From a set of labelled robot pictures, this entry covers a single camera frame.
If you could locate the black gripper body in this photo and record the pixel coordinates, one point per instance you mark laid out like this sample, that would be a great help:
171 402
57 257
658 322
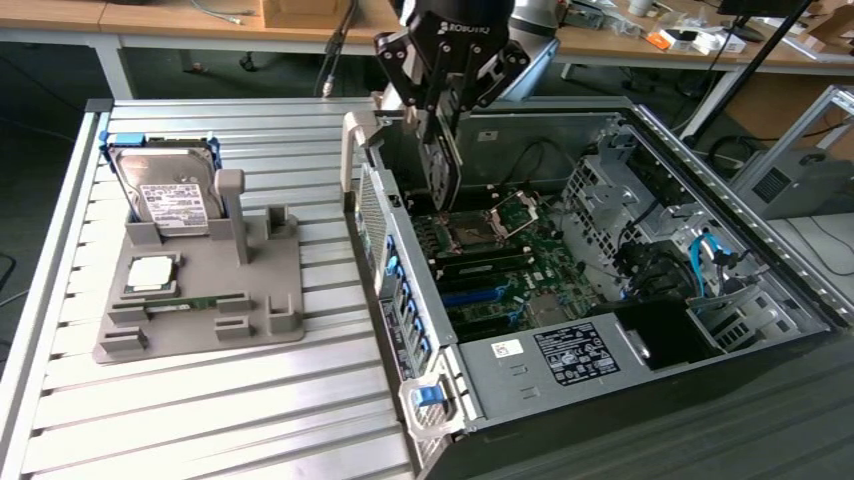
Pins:
461 30

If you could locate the low-profile graphics card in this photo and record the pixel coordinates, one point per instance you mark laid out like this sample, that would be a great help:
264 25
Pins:
448 175

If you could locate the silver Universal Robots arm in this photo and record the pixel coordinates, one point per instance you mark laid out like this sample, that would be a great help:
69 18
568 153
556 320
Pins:
537 65

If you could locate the grey metal component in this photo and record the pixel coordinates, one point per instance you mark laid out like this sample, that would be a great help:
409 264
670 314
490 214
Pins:
588 15

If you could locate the closed cardboard box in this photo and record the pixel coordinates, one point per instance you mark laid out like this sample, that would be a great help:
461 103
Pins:
304 12

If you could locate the black castor wheel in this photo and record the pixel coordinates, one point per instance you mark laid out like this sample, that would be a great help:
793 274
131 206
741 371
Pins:
249 61

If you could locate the white cup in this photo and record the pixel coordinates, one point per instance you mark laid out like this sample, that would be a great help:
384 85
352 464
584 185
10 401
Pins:
641 6

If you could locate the small orange box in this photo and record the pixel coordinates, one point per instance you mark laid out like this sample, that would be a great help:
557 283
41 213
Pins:
661 41

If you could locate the metal socket cover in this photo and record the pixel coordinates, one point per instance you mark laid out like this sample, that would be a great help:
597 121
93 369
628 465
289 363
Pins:
517 212

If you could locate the CPU socket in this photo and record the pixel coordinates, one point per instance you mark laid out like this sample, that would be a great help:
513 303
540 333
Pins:
474 232

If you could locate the silver disk bay cage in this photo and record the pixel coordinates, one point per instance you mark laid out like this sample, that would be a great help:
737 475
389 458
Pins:
628 210

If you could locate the small white box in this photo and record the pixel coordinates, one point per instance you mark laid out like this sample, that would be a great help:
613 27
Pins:
731 46

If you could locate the black tripod pole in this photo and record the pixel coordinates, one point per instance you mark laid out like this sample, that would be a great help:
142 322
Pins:
753 65

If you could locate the black monitor with stand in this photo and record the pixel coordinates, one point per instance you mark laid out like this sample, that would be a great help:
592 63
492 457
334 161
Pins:
741 6

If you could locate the black RAM stick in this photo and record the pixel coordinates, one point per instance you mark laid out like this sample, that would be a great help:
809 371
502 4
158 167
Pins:
488 265

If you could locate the green motherboard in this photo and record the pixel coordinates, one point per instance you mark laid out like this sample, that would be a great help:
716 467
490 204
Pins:
554 270

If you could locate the wooden office desk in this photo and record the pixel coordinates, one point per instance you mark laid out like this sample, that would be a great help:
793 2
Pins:
795 60
134 22

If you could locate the silver hard disk drive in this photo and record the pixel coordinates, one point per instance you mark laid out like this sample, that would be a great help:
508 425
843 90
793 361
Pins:
161 175

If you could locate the blue disk caddy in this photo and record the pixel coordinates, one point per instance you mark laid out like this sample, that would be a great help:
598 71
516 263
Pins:
127 139

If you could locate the grey chipset heatsink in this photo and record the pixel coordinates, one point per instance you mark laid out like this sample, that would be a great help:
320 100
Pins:
548 310

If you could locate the grey equipment box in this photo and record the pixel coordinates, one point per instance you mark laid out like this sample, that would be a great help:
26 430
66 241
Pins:
801 185

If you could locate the open brown carton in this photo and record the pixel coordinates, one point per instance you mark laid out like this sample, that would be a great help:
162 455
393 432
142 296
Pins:
835 25

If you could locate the grey parts rack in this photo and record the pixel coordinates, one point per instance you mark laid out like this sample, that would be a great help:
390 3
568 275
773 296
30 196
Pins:
201 280

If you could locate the silver CPU chip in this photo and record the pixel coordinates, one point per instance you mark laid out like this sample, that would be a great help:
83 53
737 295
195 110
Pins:
150 274

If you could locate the green RAM stick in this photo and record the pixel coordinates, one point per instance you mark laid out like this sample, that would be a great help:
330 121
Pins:
187 303

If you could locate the grey power supply unit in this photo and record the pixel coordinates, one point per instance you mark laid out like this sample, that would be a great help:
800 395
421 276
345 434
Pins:
521 380

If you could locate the blue case latch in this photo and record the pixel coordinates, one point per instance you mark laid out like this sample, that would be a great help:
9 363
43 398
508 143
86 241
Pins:
426 397

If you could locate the open black PC case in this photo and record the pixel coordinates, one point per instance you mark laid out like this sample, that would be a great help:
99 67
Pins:
601 440

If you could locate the silver disk bay bracket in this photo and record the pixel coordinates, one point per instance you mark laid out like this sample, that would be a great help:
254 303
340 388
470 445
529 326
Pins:
735 320

